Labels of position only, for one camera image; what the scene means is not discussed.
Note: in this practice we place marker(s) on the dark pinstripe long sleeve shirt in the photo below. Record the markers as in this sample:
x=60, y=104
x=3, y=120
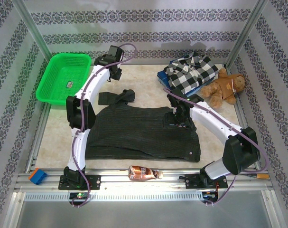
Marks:
x=139, y=135

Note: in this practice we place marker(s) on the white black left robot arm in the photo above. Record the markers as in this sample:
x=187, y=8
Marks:
x=96, y=80

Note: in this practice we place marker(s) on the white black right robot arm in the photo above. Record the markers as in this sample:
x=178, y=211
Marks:
x=212, y=118

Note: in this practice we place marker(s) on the dark blue folded shirt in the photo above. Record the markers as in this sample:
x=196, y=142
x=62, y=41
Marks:
x=164, y=79

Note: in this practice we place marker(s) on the green plastic basket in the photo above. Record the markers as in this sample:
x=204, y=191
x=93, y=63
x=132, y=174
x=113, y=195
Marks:
x=60, y=78

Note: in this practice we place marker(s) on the black white checkered shirt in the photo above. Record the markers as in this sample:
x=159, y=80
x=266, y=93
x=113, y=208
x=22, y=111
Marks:
x=193, y=71

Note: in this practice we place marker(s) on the brown teddy bear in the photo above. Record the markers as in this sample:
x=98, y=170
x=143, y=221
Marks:
x=225, y=86

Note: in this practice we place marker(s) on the brown drink bottle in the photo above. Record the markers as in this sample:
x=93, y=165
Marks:
x=141, y=173

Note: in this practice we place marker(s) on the small circuit board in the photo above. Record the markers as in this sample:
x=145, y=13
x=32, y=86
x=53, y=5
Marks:
x=79, y=195
x=209, y=195

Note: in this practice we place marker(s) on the blue orange toy block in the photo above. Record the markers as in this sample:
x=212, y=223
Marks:
x=38, y=177

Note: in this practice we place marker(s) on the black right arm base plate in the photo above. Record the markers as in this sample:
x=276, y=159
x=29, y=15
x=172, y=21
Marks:
x=191, y=181

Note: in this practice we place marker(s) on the aluminium side rail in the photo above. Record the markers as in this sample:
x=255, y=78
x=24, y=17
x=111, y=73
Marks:
x=38, y=137
x=243, y=118

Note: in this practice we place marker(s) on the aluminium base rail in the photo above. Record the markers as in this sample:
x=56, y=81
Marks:
x=158, y=185

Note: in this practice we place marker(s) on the aluminium frame post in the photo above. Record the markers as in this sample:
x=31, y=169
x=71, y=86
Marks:
x=245, y=31
x=32, y=26

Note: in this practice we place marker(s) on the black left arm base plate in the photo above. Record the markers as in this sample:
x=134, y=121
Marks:
x=95, y=181

